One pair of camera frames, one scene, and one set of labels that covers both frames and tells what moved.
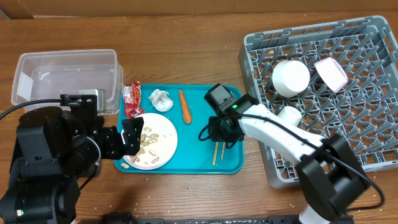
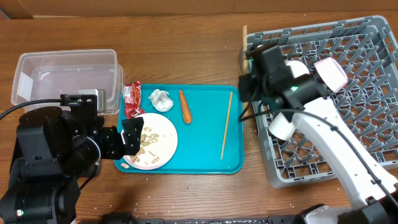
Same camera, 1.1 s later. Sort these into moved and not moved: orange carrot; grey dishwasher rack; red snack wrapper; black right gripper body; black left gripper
Moved: black right gripper body
Not moved: red snack wrapper; black left gripper; grey dishwasher rack; orange carrot
